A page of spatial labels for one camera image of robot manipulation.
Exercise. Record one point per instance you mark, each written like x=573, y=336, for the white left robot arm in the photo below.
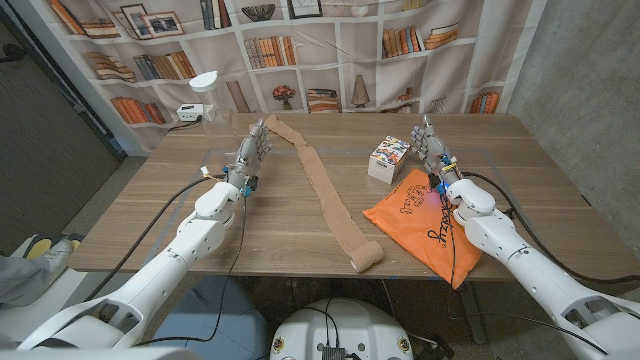
x=165, y=265

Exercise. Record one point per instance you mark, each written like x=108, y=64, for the white power strip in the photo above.
x=189, y=112

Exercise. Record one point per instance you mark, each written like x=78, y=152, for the dark metal table leg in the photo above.
x=472, y=315

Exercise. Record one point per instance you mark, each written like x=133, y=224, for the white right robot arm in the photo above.
x=540, y=280

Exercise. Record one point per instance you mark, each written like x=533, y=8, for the grey trouser leg of person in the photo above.
x=22, y=280

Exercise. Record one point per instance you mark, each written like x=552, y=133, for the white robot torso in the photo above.
x=360, y=330

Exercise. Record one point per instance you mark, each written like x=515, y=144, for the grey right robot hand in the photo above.
x=435, y=150

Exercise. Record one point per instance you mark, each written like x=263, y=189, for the clear plastic jar white lid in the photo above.
x=204, y=80

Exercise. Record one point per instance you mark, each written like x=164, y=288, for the white floor platform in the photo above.
x=30, y=320

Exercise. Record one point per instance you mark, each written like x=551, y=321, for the yellow black foot pedal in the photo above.
x=39, y=248
x=76, y=242

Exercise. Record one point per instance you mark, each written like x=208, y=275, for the colourful printed cardboard box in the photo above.
x=389, y=157

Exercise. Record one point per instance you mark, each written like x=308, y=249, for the tan adhesive wrap roll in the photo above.
x=330, y=205

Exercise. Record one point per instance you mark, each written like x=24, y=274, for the blue grey base cover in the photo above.
x=235, y=330

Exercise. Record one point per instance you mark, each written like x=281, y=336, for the orange cloth with black print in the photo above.
x=425, y=225

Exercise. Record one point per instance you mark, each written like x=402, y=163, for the printed bookshelf backdrop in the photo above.
x=450, y=75

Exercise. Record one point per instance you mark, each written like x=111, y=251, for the white sneaker of person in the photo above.
x=59, y=257

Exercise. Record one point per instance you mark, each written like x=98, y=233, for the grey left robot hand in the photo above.
x=247, y=155

